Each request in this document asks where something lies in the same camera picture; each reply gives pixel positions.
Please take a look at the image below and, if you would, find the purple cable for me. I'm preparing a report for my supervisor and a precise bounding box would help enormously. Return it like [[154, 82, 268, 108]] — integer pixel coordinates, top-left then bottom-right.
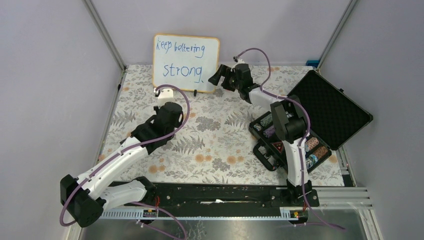
[[58, 84, 191, 240], [233, 47, 347, 233]]

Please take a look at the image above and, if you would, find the black poker chip case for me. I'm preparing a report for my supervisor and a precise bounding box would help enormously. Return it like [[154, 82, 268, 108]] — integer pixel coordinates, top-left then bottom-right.
[[248, 70, 373, 173]]

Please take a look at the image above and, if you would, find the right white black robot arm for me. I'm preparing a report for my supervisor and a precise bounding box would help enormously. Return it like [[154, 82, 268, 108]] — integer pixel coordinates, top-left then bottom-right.
[[208, 63, 311, 206]]

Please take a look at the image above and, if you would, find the blue corner bracket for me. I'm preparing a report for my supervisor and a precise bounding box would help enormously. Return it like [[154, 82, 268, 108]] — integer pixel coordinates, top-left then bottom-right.
[[305, 60, 320, 68]]

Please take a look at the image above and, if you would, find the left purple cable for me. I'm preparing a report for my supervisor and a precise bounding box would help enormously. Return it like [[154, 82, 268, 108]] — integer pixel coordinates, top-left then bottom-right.
[[58, 84, 191, 240]]

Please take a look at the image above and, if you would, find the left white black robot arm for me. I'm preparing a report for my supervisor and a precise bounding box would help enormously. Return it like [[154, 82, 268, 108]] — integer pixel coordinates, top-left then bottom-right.
[[59, 84, 187, 228]]

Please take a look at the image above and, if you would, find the whiteboard with yellow frame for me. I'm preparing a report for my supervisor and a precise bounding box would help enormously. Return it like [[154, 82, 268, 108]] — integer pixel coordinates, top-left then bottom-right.
[[152, 33, 220, 93]]

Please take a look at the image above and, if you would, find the red triangle dealer card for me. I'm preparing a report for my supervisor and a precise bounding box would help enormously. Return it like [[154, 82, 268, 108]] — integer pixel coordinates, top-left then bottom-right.
[[272, 141, 284, 154]]

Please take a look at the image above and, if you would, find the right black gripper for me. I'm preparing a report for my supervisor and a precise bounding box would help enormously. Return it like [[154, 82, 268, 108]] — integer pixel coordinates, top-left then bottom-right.
[[208, 64, 242, 93]]

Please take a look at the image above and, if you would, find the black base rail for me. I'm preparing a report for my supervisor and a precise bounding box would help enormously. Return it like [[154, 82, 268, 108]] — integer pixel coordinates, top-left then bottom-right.
[[119, 181, 321, 219]]

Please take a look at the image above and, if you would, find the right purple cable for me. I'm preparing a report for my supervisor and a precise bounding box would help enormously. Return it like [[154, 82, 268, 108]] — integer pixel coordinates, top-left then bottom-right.
[[233, 47, 347, 233]]

